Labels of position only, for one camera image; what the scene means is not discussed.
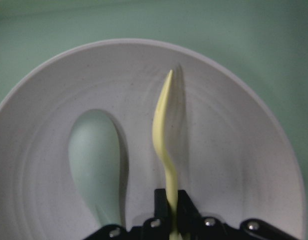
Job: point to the light green tray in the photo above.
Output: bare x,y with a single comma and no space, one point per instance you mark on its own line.
263,42

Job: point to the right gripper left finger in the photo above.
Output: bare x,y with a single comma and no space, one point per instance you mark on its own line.
162,210

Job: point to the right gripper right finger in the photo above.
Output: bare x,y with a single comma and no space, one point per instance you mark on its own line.
186,210

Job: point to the yellow plastic fork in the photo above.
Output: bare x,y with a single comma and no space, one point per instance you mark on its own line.
159,132

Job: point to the white round plate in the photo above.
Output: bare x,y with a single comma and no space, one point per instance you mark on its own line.
231,154

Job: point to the light blue plastic spoon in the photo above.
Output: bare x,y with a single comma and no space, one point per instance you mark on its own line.
96,165

